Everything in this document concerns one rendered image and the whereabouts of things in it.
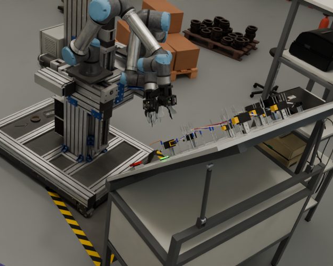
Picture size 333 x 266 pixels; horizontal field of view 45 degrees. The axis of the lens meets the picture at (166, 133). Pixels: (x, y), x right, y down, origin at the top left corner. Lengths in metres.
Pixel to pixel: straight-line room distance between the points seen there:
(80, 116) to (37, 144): 0.60
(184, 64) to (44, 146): 2.36
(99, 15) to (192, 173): 1.10
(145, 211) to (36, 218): 1.24
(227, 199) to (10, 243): 1.59
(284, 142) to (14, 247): 2.06
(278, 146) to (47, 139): 1.95
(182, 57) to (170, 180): 2.91
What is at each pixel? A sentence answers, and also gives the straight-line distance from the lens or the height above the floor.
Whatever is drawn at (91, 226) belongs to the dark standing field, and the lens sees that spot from 3.24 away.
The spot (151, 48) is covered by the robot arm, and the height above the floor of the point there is 1.53.
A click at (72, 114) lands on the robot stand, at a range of 3.28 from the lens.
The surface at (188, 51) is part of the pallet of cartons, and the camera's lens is 5.21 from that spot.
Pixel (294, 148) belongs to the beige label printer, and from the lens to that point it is 3.02.
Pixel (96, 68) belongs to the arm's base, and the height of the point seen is 1.21.
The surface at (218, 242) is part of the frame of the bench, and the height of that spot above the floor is 0.80.
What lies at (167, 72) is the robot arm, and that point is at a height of 1.49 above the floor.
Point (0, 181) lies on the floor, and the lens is 3.64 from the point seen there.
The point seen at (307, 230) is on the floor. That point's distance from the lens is 3.70.
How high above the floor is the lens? 2.45
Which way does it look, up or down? 35 degrees down
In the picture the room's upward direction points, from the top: 10 degrees clockwise
